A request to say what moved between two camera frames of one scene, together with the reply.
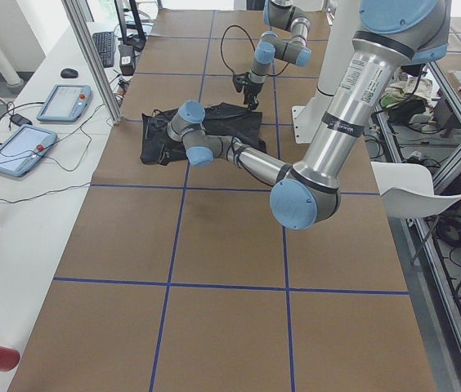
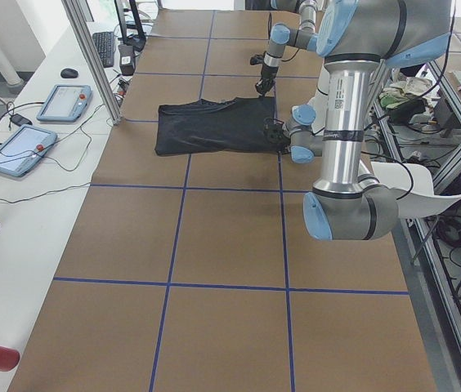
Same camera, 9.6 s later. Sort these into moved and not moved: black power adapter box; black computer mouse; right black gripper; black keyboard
Moved: right black gripper
Not moved: black computer mouse; black power adapter box; black keyboard
